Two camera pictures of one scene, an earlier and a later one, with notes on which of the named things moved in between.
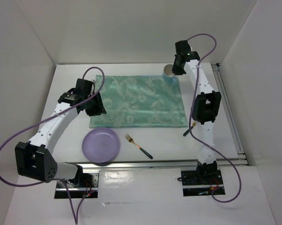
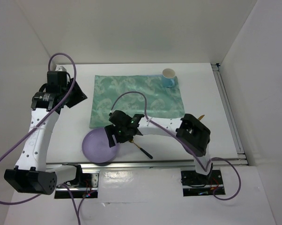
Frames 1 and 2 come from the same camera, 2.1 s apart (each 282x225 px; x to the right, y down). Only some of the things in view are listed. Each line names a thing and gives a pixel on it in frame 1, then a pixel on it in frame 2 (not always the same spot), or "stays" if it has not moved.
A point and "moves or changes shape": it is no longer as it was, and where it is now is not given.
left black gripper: [99, 108] to [79, 95]
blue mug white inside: [168, 76] moves or changes shape
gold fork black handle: [129, 138] stays
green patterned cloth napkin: [139, 101] stays
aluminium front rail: [157, 165] stays
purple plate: [100, 145] stays
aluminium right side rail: [230, 116] stays
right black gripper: [175, 70] to [110, 130]
